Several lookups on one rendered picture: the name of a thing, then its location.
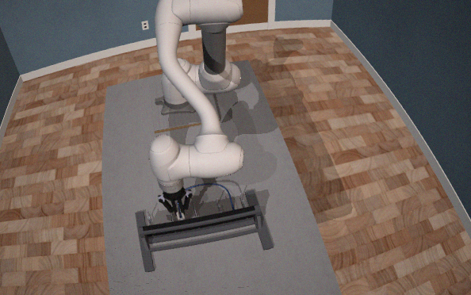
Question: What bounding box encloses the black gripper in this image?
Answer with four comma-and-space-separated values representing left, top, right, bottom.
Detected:
158, 187, 193, 220

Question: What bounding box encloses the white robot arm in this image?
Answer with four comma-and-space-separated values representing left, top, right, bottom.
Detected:
149, 0, 244, 193

